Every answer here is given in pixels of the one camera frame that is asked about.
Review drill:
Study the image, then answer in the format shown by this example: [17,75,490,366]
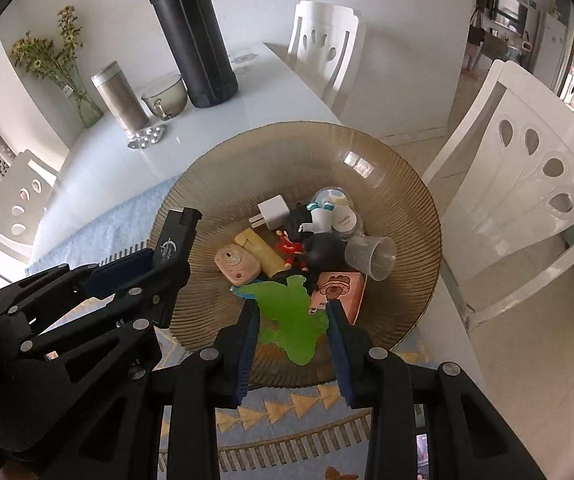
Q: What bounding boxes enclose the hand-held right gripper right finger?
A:
[326,299,548,480]

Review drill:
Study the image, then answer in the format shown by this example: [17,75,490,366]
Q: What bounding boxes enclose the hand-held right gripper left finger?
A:
[159,300,261,480]

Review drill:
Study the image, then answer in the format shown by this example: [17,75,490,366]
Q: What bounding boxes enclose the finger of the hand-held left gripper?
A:
[0,259,191,458]
[0,248,154,343]

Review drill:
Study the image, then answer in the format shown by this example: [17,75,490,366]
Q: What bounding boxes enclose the green star toy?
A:
[239,275,331,366]

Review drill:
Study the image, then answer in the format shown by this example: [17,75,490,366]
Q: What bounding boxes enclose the pink printed box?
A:
[309,271,368,326]

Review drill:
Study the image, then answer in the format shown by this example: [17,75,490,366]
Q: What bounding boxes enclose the pink oval plastic case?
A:
[214,241,263,286]

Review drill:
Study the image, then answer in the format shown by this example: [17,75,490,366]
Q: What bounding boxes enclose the yellow plastic bar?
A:
[233,228,286,277]

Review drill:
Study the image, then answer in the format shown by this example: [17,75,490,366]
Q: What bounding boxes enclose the clear plastic cup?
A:
[344,235,398,282]

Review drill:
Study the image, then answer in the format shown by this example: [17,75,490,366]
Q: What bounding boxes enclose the black and white mouse figurine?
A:
[299,201,351,271]

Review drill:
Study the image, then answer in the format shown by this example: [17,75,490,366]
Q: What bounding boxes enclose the red dress doll figurine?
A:
[274,230,313,274]

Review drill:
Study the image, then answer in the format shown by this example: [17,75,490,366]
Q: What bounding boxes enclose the white charger plug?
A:
[248,196,293,231]

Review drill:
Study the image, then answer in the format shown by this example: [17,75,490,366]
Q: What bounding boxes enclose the white and blue round package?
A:
[312,187,366,239]

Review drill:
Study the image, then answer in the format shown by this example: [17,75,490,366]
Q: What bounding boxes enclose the black spiky toy figure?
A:
[284,202,316,239]

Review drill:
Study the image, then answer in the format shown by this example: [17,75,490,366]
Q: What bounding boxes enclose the brown ribbed glass bowl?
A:
[154,121,442,389]

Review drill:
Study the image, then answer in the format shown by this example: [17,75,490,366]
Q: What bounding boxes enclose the white dining chair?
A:
[0,149,61,266]
[422,60,574,331]
[287,1,368,116]

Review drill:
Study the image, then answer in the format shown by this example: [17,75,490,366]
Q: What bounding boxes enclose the blue patterned table mat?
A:
[27,175,430,480]

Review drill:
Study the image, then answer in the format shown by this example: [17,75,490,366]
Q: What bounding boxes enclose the silver pill blister pack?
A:
[127,122,169,150]

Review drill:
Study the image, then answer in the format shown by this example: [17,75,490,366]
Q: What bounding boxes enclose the green glass vase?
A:
[60,67,104,129]

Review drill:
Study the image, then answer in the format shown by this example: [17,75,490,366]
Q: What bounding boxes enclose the dried yellow flowers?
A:
[10,5,86,92]

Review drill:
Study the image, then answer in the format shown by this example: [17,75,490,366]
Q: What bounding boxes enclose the silver metal canister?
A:
[91,61,151,134]

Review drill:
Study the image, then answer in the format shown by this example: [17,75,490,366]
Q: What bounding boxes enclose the black thermos flask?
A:
[142,0,240,110]

